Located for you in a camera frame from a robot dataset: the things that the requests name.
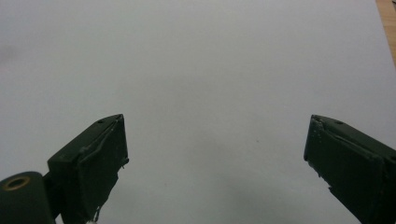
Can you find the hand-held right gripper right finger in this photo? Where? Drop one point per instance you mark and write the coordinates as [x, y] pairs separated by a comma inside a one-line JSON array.
[[351, 161]]

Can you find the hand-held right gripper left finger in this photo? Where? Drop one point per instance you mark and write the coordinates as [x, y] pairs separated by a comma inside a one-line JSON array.
[[93, 161]]

